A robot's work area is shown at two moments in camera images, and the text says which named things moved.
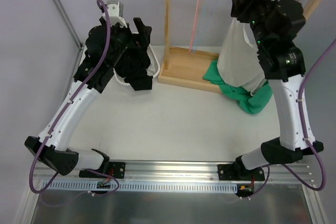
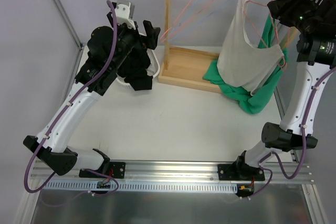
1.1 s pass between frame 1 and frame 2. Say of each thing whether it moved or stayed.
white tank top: stayed
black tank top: stayed
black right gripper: moved
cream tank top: stayed
